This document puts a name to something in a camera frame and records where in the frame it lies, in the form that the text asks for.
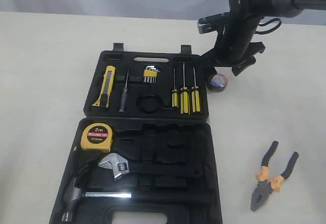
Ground yellow tape measure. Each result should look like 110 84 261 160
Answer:
75 122 114 153

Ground orange black combination pliers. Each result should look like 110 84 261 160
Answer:
250 141 300 212

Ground middle yellow black screwdriver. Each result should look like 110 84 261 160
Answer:
180 63 190 114

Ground black cable bundle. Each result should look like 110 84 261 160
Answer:
254 17 282 38

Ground yellow utility knife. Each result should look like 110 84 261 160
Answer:
92 66 116 108

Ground short yellow black screwdriver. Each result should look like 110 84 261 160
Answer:
172 68 178 108

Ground black plastic tool case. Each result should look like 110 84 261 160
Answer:
50 43 222 223

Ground yellow hex key set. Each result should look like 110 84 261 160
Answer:
143 66 160 84

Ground silver adjustable wrench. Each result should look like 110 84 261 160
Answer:
98 153 129 180

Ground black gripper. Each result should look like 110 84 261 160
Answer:
201 0 271 76

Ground black electrical tape roll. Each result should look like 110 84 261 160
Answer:
206 73 228 93

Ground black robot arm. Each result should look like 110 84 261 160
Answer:
197 0 325 76

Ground steel claw hammer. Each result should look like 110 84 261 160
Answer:
61 177 131 223

